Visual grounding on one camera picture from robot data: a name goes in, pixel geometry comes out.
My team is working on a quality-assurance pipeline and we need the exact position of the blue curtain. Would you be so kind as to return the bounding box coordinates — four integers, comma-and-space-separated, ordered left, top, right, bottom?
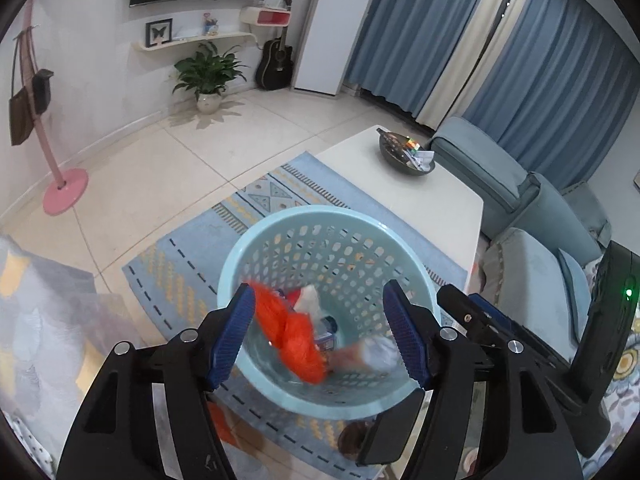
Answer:
462, 0, 640, 192
343, 0, 543, 122

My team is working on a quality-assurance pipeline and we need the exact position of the brown hanging bag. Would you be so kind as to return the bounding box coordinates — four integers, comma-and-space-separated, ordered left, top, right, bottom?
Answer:
9, 35, 33, 147

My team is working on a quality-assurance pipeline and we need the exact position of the grey printed blanket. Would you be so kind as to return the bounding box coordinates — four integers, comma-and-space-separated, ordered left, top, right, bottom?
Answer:
0, 232, 146, 480

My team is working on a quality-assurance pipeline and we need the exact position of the black hanging bag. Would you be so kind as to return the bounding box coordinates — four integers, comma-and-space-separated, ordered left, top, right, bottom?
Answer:
32, 68, 54, 111

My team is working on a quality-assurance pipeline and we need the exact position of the brown round item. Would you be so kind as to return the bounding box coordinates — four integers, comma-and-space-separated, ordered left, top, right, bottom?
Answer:
337, 421, 373, 457

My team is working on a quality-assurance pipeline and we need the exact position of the small blue white carton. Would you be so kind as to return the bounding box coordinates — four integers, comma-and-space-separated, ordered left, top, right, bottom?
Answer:
315, 316, 341, 356

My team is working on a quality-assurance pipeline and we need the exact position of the cream curtain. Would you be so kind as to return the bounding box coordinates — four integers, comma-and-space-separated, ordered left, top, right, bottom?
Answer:
415, 0, 538, 131

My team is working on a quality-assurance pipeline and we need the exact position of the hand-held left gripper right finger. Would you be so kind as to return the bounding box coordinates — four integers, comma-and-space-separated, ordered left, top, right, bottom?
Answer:
382, 280, 584, 480

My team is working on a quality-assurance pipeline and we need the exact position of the white paper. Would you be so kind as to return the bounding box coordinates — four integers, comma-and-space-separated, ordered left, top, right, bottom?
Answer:
292, 285, 321, 317

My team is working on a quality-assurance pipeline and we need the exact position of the orange cloth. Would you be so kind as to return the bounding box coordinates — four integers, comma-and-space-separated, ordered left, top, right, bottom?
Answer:
248, 281, 329, 386

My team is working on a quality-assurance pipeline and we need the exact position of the white tissue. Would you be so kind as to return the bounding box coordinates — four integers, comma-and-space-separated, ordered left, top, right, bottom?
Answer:
345, 336, 407, 374

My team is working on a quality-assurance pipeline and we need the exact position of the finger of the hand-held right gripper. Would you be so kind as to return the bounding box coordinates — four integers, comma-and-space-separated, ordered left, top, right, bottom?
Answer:
436, 284, 531, 361
357, 389, 426, 467

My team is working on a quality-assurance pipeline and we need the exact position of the potted green plant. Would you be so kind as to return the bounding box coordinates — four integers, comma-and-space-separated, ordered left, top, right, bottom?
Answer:
172, 42, 248, 114

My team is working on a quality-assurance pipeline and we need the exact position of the framed butterfly picture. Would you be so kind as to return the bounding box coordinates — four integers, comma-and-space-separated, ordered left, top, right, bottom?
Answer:
146, 18, 174, 47

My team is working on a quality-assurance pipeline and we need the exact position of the cream pink wall box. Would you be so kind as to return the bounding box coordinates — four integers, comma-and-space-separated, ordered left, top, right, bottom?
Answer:
239, 6, 292, 27

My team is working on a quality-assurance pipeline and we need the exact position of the pink coat stand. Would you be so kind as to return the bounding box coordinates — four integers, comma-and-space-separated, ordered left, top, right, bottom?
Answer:
15, 0, 90, 215

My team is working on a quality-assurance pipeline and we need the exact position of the orange wrapper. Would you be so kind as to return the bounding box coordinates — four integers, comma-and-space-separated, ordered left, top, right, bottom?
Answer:
207, 401, 238, 447

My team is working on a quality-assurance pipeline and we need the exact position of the black acoustic guitar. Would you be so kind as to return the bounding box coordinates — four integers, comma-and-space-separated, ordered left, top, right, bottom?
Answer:
255, 0, 294, 91

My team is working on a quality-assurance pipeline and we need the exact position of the light blue sofa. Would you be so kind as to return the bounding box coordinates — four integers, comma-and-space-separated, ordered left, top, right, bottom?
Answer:
430, 116, 613, 361

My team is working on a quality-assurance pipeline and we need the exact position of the white coffee table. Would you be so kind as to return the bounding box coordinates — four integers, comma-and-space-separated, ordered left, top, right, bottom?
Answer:
316, 125, 485, 281

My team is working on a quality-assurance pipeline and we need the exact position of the white wall shelf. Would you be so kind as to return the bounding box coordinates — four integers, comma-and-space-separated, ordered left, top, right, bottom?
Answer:
133, 31, 257, 52

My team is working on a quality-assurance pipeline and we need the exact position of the light blue cushion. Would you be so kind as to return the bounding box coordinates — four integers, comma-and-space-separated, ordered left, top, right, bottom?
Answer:
556, 249, 593, 347

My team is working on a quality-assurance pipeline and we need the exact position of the dark bowl with small items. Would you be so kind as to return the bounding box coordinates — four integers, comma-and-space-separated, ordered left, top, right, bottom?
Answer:
376, 128, 436, 178

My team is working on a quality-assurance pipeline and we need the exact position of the patterned blue rug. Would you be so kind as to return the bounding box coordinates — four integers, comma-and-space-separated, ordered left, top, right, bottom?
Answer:
121, 150, 468, 467

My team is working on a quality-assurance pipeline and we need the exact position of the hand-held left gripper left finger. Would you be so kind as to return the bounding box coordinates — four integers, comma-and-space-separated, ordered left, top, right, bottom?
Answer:
56, 283, 257, 480

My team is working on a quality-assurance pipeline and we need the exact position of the light blue plastic basket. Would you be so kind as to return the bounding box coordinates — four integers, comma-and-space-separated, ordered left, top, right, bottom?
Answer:
217, 205, 444, 421

